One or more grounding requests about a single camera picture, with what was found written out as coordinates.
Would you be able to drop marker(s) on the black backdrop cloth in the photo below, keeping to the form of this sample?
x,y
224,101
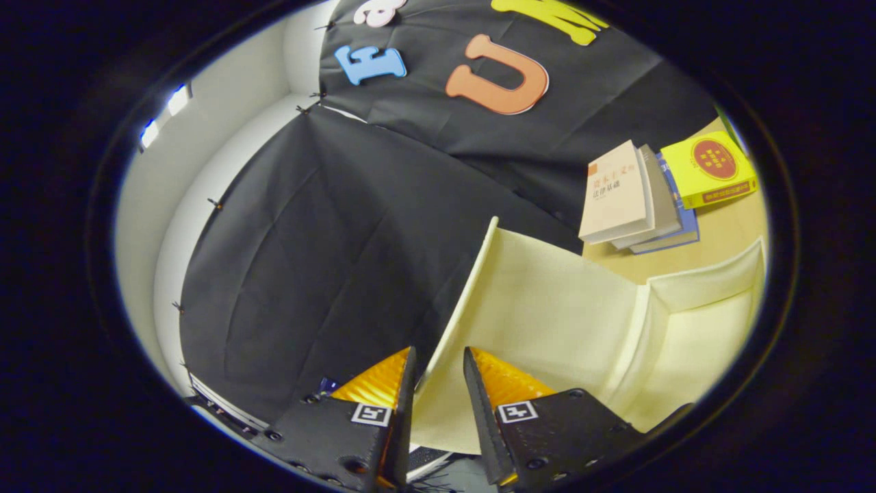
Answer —
x,y
308,239

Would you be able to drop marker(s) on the long ceiling light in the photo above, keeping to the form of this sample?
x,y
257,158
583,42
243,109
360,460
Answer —
x,y
149,133

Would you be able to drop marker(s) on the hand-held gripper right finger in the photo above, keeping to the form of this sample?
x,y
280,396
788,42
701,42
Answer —
x,y
482,424

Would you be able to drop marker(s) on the beige paperback book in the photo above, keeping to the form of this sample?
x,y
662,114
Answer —
x,y
612,195

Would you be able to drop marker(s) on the grey book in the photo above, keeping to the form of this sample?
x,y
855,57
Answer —
x,y
665,205

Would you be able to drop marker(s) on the yellow book with red circle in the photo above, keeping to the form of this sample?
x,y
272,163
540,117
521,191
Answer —
x,y
712,168

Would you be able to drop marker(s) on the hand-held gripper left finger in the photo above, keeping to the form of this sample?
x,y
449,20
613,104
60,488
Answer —
x,y
408,411

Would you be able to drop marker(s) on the cream fabric storage box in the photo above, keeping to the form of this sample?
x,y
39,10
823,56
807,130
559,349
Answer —
x,y
547,308

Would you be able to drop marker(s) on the small ceiling light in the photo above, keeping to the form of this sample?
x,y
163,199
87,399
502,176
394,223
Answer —
x,y
179,100

